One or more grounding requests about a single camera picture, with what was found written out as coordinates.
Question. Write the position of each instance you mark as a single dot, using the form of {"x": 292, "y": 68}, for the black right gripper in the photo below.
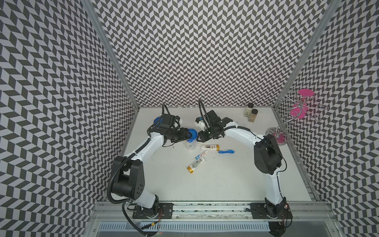
{"x": 202, "y": 137}

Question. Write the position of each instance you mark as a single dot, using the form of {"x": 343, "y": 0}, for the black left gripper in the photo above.
{"x": 184, "y": 135}

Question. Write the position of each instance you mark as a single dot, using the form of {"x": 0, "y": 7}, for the blue lid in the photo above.
{"x": 158, "y": 121}
{"x": 193, "y": 135}

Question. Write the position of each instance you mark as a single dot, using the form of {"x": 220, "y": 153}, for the shampoo bottle gold cap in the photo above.
{"x": 195, "y": 165}
{"x": 214, "y": 147}

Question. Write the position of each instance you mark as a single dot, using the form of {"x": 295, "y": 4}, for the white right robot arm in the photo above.
{"x": 266, "y": 154}

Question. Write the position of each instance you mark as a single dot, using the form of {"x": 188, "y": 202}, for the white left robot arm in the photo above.
{"x": 127, "y": 179}

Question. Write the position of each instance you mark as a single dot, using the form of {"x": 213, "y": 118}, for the blue toothbrush upper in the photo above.
{"x": 226, "y": 152}

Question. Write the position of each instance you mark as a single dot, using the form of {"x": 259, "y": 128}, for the pink plastic glass upper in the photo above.
{"x": 306, "y": 92}

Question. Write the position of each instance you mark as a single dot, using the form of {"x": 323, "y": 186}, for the aluminium front rail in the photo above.
{"x": 216, "y": 219}

